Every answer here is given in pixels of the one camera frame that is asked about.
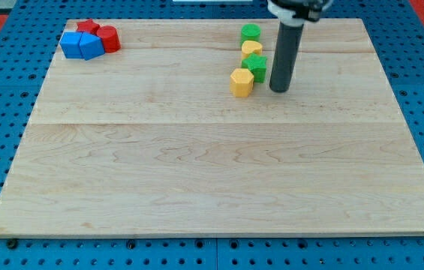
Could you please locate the wooden board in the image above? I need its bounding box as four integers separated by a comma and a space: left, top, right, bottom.
0, 19, 424, 239

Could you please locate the green cylinder block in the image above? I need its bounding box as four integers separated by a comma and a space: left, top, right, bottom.
240, 23, 261, 44

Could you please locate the green star block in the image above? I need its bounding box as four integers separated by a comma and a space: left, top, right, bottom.
241, 53, 267, 83

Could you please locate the yellow hexagon block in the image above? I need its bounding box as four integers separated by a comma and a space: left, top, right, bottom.
230, 68, 254, 98

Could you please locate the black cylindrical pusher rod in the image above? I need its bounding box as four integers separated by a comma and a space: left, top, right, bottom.
269, 22, 303, 93

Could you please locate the blue pentagon block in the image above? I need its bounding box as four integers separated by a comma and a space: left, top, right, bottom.
79, 32, 105, 60

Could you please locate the blue cube block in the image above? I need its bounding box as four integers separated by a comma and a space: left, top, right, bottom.
59, 32, 83, 59

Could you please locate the red cylinder block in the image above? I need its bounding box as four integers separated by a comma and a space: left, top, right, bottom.
96, 25, 121, 53

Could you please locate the yellow heart block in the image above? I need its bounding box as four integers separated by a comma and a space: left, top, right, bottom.
241, 40, 263, 60

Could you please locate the red star block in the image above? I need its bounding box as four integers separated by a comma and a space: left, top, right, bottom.
76, 19, 100, 35

